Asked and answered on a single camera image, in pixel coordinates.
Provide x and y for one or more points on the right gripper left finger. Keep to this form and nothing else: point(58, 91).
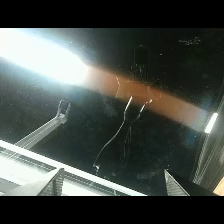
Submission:
point(50, 186)

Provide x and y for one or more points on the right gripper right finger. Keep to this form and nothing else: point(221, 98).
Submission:
point(178, 188)

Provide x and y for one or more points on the silver frame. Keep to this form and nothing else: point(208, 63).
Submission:
point(20, 156)

